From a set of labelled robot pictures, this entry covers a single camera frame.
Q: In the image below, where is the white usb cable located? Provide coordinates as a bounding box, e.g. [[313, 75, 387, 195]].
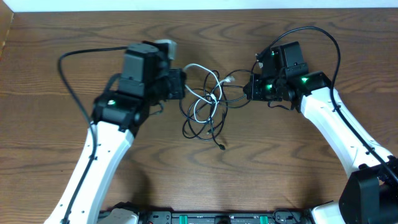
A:
[[182, 63, 236, 124]]

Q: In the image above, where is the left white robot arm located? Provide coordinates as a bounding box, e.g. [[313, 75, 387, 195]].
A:
[[46, 39, 186, 223]]

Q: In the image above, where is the cardboard box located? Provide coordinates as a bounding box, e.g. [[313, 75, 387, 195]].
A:
[[0, 0, 14, 55]]

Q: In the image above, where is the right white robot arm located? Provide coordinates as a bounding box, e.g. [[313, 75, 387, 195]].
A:
[[244, 42, 397, 223]]

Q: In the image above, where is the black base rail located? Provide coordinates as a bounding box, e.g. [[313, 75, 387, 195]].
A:
[[99, 202, 312, 224]]

